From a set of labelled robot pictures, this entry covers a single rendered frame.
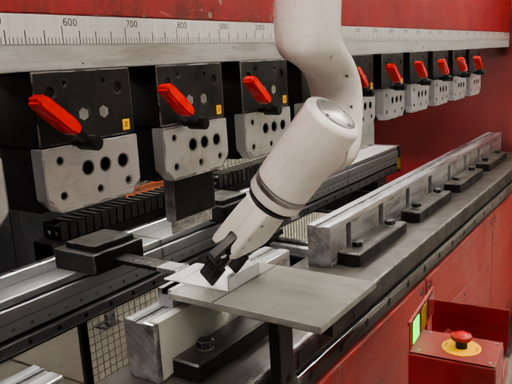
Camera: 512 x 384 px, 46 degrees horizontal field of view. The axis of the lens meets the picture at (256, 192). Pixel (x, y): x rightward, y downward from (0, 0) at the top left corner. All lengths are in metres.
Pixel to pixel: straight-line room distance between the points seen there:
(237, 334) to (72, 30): 0.54
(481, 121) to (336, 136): 2.23
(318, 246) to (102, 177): 0.70
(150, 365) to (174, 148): 0.33
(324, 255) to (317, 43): 0.69
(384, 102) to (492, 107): 1.45
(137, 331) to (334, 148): 0.40
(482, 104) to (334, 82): 2.13
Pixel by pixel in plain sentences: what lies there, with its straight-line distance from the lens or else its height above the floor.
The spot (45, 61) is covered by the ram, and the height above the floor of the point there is 1.35.
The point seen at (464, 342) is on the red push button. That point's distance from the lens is 1.23.
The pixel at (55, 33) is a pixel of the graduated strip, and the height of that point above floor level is 1.38.
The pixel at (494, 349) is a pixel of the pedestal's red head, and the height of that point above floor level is 0.78.
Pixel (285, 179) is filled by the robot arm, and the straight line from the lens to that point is 0.81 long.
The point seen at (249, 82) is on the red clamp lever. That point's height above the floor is 1.31.
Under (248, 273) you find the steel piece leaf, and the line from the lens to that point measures 0.95.
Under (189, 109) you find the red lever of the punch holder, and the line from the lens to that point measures 0.84.
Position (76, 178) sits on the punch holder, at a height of 1.21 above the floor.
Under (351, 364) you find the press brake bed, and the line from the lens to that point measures 1.25.
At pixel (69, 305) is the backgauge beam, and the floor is 0.93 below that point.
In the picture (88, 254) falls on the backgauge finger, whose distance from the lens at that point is 1.10.
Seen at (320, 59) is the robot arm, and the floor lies 1.34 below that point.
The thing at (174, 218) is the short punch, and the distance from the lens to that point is 0.94.
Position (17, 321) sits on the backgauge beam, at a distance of 1.08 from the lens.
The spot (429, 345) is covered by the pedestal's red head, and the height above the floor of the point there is 0.78.
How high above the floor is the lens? 1.34
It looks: 12 degrees down
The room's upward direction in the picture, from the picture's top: 3 degrees counter-clockwise
